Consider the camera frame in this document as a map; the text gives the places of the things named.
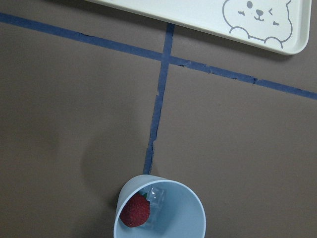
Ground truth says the ice cube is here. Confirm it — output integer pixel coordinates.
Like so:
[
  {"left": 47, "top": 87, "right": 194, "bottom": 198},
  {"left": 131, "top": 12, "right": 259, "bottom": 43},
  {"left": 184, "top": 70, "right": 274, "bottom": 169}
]
[{"left": 146, "top": 186, "right": 166, "bottom": 208}]

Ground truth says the red strawberry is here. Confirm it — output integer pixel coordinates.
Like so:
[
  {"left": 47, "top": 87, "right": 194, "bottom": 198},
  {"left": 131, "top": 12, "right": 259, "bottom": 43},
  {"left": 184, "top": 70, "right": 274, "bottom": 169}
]
[{"left": 119, "top": 193, "right": 150, "bottom": 228}]

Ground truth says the light blue plastic cup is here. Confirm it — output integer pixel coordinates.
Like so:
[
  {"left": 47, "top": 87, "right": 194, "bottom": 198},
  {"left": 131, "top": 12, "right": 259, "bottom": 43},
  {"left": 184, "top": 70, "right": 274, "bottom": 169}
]
[{"left": 113, "top": 175, "right": 206, "bottom": 238}]

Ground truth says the white bear serving tray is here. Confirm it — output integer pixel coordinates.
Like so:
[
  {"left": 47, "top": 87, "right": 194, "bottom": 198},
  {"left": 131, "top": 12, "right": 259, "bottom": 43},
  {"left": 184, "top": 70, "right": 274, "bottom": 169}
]
[{"left": 94, "top": 0, "right": 312, "bottom": 55}]

